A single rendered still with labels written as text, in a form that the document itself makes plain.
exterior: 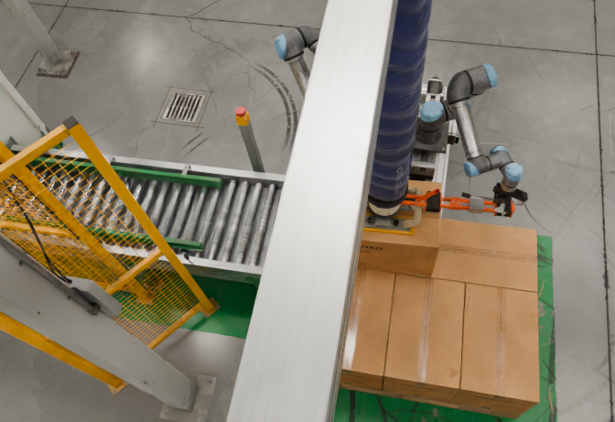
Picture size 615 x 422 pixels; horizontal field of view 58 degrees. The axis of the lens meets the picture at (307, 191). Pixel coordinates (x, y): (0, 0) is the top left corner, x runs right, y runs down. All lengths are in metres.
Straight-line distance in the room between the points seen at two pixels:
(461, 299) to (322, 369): 2.75
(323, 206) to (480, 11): 4.90
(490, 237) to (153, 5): 3.99
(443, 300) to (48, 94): 3.90
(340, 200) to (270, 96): 4.16
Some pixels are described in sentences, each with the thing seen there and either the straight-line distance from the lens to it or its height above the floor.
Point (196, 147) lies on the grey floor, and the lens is 4.64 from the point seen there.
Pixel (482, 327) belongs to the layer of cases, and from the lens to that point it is 3.29.
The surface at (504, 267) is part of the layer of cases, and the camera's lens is 3.44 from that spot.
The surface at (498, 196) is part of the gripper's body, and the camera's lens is 2.86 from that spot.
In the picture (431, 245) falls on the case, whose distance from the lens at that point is 2.98.
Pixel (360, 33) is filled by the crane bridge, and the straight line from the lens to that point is 0.85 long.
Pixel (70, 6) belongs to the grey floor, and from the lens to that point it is 6.33.
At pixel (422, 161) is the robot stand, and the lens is 3.23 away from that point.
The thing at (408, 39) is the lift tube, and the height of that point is 2.30.
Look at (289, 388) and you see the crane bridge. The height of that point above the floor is 3.05.
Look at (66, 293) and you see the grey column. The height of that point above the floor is 1.82.
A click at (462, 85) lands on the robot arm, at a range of 2.67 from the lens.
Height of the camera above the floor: 3.64
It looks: 59 degrees down
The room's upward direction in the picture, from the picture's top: 10 degrees counter-clockwise
